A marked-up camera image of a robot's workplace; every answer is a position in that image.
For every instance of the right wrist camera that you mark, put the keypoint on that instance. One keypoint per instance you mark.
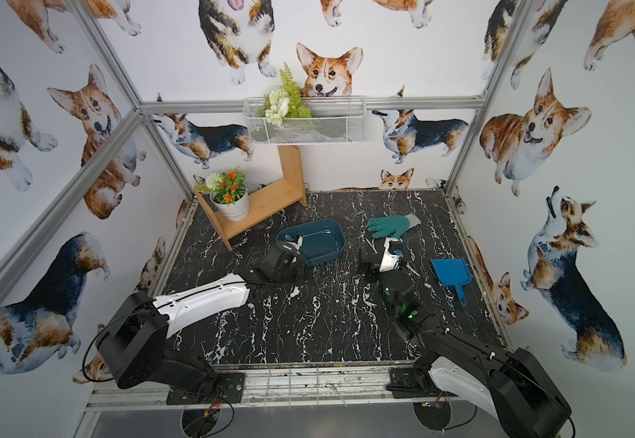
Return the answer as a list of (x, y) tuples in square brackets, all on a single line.
[(392, 255)]

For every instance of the teal plastic storage box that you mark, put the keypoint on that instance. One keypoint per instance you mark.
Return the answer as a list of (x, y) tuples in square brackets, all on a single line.
[(324, 241)]

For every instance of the artificial fern white flowers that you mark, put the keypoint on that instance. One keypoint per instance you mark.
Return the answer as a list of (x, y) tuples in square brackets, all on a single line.
[(284, 102)]

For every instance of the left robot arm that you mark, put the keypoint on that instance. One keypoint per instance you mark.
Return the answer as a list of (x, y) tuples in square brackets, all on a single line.
[(133, 344)]

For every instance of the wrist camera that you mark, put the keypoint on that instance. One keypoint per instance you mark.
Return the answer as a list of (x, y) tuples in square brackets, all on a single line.
[(295, 241), (392, 255)]

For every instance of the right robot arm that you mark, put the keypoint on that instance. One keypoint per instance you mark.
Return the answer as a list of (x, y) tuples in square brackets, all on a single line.
[(513, 387)]

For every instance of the green work glove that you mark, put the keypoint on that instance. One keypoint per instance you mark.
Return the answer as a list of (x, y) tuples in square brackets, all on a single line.
[(394, 226)]

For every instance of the blue plastic dustpan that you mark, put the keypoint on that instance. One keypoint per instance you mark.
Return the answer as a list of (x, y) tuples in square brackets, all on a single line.
[(453, 273)]

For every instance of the white pot orange flowers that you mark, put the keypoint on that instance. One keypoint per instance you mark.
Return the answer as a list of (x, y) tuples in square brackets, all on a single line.
[(228, 191)]

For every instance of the wooden shelf stand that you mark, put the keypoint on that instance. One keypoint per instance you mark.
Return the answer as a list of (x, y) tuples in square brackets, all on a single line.
[(265, 202)]

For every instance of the white wire basket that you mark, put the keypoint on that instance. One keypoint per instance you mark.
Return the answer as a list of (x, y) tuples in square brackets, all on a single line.
[(339, 120)]

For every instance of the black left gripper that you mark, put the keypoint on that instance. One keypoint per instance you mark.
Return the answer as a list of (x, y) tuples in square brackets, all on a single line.
[(285, 255)]

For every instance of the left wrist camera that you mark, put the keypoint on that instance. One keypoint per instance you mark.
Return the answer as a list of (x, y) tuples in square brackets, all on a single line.
[(295, 241)]

